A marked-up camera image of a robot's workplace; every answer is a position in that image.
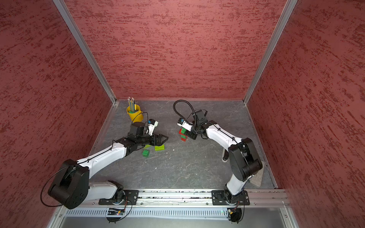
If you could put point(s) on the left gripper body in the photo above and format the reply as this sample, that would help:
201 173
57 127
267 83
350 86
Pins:
145 139

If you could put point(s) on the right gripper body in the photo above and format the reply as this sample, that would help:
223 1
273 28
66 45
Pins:
195 131

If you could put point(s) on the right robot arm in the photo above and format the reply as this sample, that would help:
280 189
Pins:
241 153

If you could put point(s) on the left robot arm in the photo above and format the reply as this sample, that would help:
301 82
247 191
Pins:
71 185

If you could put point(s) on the yellow pencil cup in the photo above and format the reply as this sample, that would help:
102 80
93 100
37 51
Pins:
136 116

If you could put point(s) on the pencils in cup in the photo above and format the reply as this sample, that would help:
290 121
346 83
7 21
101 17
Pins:
132 106

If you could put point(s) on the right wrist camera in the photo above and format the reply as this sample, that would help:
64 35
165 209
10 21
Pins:
184 124

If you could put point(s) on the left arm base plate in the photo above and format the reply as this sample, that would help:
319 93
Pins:
121 198

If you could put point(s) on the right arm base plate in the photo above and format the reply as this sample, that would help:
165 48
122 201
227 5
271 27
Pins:
224 197

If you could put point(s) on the aluminium front rail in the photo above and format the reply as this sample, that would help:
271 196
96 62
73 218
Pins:
194 198

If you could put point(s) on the right corner aluminium post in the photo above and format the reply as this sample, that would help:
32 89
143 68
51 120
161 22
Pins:
282 21

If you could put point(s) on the corner aluminium post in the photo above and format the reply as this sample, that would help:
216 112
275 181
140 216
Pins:
71 24
282 21

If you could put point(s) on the left corner aluminium post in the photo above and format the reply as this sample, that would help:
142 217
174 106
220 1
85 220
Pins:
71 24

